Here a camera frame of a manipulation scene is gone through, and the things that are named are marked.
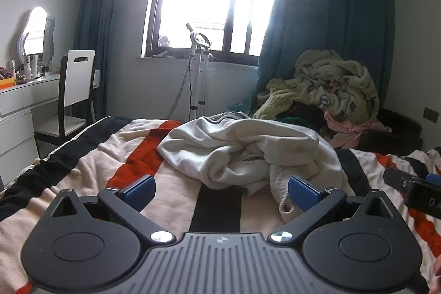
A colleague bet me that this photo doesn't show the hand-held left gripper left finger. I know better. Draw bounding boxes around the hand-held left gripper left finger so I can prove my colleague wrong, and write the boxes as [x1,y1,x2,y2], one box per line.
[41,174,176,245]

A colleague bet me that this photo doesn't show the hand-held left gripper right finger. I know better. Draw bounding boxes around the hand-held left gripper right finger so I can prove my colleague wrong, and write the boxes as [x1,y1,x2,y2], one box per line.
[268,175,403,244]

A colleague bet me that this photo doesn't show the white sweatpants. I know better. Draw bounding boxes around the white sweatpants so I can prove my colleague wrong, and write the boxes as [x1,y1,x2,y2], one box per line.
[157,115,345,224]

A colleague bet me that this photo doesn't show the black fluffy cushion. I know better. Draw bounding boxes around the black fluffy cushion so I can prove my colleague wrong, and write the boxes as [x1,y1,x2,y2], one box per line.
[358,108,424,157]

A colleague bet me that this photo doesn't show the striped fleece blanket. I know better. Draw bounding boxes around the striped fleece blanket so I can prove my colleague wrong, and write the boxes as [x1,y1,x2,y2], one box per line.
[0,115,441,294]

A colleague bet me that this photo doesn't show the pink cloth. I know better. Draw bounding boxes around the pink cloth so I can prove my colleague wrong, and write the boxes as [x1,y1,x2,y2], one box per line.
[324,111,393,148]

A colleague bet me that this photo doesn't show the dark brown cloth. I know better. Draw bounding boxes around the dark brown cloth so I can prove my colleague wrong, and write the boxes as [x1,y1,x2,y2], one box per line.
[286,103,331,133]

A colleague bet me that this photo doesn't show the cream printed fleece blanket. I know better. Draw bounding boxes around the cream printed fleece blanket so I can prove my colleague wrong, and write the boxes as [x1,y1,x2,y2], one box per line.
[254,49,380,124]

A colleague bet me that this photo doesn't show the white black chair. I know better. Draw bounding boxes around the white black chair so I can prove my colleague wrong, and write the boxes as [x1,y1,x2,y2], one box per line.
[33,50,96,157]

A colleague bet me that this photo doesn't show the white garment steamer stand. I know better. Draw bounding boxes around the white garment steamer stand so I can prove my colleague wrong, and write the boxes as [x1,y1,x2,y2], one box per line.
[167,23,228,122]

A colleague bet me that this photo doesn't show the white dresser desk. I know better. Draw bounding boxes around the white dresser desk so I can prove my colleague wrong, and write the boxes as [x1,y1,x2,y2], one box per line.
[0,72,63,189]

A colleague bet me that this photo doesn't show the group of cosmetic bottles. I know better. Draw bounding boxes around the group of cosmetic bottles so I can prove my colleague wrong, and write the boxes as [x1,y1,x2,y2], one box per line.
[7,55,47,83]

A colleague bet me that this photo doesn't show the narrow blue curtain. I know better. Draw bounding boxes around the narrow blue curtain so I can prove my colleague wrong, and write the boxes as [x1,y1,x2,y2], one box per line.
[74,0,173,124]

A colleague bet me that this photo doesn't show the wide blue curtain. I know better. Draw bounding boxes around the wide blue curtain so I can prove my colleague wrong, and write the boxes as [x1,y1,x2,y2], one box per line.
[257,0,395,115]

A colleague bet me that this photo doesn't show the wavy vanity mirror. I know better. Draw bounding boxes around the wavy vanity mirror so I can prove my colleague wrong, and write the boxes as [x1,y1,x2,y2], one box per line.
[17,6,56,65]

